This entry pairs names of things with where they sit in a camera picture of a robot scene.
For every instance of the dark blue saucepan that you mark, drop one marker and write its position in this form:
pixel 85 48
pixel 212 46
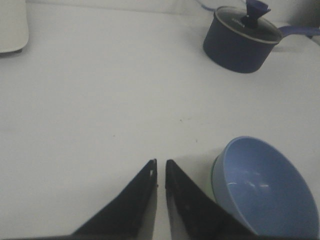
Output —
pixel 240 54

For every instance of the white toaster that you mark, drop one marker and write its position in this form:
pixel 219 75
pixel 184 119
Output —
pixel 14 29

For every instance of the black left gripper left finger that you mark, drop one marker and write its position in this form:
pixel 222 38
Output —
pixel 132 213

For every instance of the blue bowl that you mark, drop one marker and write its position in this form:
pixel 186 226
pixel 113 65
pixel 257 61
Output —
pixel 260 187

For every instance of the clear container blue rim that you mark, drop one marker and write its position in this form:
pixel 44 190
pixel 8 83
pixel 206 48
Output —
pixel 209 5

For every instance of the glass pot lid blue knob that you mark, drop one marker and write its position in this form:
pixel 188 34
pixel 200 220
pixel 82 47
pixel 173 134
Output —
pixel 249 22

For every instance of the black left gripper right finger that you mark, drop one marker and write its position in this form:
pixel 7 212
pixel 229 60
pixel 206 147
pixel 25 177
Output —
pixel 192 213

